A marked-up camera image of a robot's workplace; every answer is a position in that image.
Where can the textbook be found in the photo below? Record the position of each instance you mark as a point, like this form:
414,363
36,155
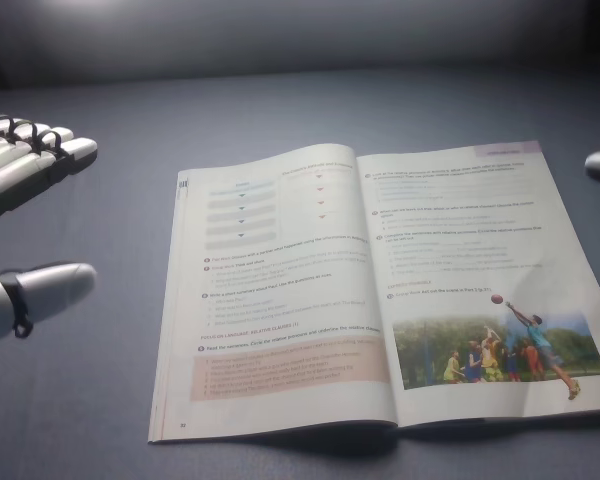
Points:
360,280

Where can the grey table cloth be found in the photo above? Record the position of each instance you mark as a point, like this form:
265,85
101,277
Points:
105,400

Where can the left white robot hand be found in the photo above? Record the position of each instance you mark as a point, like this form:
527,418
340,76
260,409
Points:
25,165

